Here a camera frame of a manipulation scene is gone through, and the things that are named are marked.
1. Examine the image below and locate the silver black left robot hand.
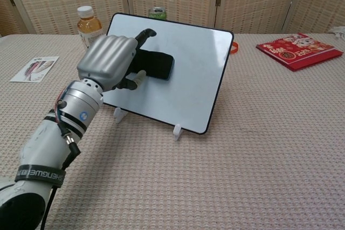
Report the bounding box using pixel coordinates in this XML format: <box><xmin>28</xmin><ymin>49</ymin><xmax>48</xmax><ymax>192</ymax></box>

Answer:
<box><xmin>77</xmin><ymin>27</ymin><xmax>157</xmax><ymax>92</ymax></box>

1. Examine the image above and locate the black whiteboard eraser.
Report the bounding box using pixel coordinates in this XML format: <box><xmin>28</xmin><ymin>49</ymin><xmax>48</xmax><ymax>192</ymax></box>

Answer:
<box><xmin>128</xmin><ymin>48</ymin><xmax>176</xmax><ymax>81</ymax></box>

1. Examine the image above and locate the white board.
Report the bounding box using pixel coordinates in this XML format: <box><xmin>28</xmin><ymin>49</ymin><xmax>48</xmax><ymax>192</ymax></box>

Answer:
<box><xmin>100</xmin><ymin>12</ymin><xmax>235</xmax><ymax>135</ymax></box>

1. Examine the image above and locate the tea bottle with white cap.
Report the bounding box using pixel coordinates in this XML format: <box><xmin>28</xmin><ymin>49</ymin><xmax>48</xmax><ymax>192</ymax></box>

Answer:
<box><xmin>77</xmin><ymin>5</ymin><xmax>105</xmax><ymax>51</ymax></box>

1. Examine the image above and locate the green drink can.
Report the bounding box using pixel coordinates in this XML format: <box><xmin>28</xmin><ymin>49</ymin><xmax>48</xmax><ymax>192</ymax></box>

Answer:
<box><xmin>148</xmin><ymin>6</ymin><xmax>168</xmax><ymax>21</ymax></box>

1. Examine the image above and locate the white printed card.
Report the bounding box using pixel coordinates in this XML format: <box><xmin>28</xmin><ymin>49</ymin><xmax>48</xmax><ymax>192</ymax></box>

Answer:
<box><xmin>9</xmin><ymin>55</ymin><xmax>60</xmax><ymax>83</ymax></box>

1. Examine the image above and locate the beige woven tablecloth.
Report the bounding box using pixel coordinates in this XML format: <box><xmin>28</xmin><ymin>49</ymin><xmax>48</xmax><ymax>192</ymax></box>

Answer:
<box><xmin>0</xmin><ymin>32</ymin><xmax>345</xmax><ymax>230</ymax></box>

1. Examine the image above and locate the red desk calendar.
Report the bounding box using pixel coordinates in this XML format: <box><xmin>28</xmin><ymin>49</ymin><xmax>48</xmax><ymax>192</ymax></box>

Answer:
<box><xmin>256</xmin><ymin>32</ymin><xmax>344</xmax><ymax>73</ymax></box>

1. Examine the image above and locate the white crumpled cloth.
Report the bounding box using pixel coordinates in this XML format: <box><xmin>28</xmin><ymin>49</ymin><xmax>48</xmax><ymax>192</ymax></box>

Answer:
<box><xmin>327</xmin><ymin>25</ymin><xmax>345</xmax><ymax>40</ymax></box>

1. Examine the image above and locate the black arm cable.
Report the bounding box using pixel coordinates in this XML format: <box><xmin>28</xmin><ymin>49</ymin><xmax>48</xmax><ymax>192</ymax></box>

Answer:
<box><xmin>43</xmin><ymin>100</ymin><xmax>82</xmax><ymax>230</ymax></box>

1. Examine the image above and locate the black velcro strap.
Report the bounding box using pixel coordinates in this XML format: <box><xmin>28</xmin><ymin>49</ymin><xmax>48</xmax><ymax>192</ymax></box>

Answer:
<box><xmin>13</xmin><ymin>164</ymin><xmax>67</xmax><ymax>189</ymax></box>

